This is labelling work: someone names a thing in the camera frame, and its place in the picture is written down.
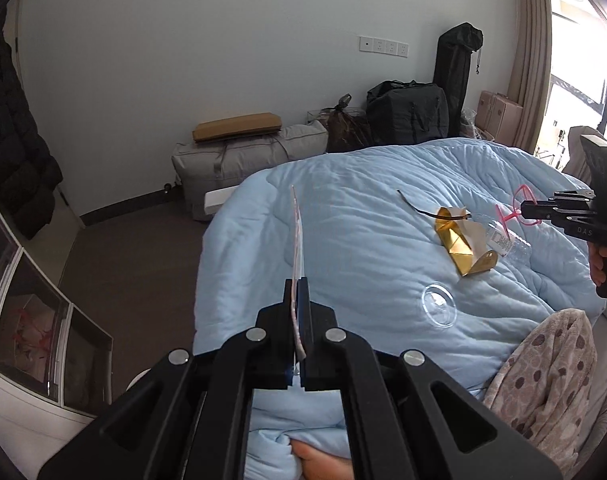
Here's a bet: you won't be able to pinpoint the beige curtain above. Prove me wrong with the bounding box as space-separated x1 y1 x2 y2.
511 0 554 156

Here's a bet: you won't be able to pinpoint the clear plastic lid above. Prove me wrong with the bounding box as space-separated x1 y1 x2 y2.
421 283 457 327

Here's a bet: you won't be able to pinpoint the long white box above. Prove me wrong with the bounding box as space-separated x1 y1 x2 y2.
203 185 244 222

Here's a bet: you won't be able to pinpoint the printed white red card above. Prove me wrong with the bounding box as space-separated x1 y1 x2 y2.
289 185 309 378

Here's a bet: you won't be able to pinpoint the gold paper box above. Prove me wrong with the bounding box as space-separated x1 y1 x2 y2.
435 206 499 278

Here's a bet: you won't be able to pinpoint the clear plastic bag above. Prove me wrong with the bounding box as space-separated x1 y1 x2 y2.
461 107 484 136

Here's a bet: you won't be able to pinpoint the light blue duvet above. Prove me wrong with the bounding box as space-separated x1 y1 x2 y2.
193 137 607 480

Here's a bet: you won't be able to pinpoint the black duffel bag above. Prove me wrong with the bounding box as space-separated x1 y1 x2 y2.
366 80 450 148

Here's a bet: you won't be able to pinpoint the beige fleece sheet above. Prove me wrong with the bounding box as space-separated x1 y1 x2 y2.
573 310 607 461

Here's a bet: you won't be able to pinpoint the pink dotted fleece blanket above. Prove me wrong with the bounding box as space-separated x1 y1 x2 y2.
482 309 598 473

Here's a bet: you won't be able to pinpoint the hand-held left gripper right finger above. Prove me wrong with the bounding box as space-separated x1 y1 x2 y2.
299 279 564 480

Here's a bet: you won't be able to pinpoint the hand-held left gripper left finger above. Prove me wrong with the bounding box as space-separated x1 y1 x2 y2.
38 280 296 480

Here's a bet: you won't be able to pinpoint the clear plastic bottle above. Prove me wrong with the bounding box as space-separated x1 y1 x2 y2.
466 212 533 263

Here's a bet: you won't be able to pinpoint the tall black bag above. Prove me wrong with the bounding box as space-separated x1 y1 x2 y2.
432 22 484 126

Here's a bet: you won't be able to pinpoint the white wall outlet strip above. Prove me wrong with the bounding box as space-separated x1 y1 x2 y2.
358 36 410 58

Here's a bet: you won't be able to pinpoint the person's bare leg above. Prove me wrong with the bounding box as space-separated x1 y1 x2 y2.
290 442 354 480

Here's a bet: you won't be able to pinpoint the brown plastic bag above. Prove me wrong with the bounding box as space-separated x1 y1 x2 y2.
318 93 374 153

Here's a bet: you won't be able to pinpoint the tan cushion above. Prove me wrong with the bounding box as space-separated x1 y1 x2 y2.
192 112 282 143

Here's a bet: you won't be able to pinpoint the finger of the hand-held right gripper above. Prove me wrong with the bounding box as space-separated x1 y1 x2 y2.
521 200 592 226
553 189 595 203

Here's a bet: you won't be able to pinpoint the grey storage bag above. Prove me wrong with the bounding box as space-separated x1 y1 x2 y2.
171 120 329 221

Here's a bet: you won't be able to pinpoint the black padded coat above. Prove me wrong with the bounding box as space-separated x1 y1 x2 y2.
0 25 64 241

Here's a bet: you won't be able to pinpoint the black ribbon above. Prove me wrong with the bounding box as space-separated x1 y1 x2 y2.
396 190 471 221

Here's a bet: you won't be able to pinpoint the person's right hand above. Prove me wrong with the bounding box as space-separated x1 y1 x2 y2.
588 244 607 286

